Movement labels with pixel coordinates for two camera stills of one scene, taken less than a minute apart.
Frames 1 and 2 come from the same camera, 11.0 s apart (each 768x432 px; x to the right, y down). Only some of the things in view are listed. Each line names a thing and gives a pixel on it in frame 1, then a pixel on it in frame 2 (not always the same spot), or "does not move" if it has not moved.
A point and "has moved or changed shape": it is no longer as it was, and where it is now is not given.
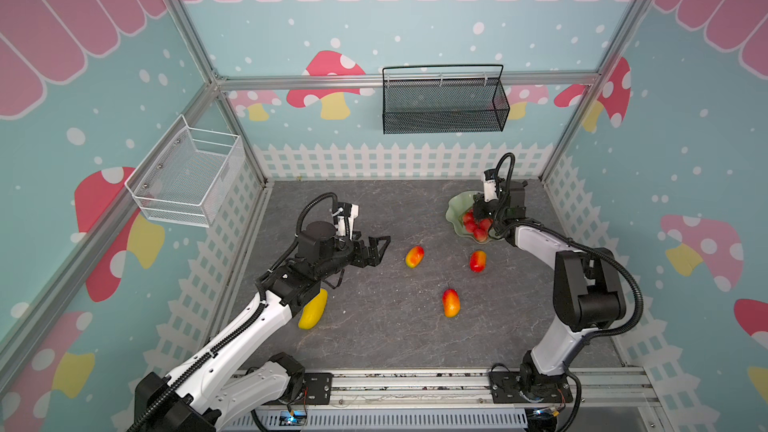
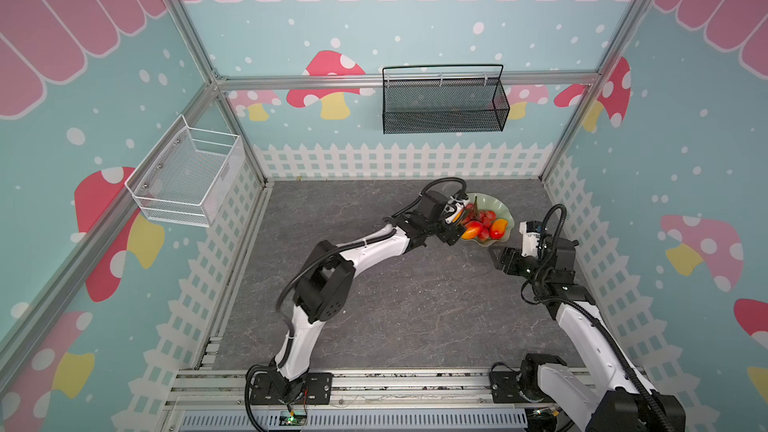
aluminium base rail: x=624 y=390 does not move
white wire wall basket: x=189 y=175 does not move
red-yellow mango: x=478 y=261 has moved or changed shape
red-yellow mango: x=414 y=256 to x=472 y=230
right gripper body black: x=483 y=210 to x=512 y=259
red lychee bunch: x=479 y=228 does not move
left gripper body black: x=343 y=256 to x=448 y=232
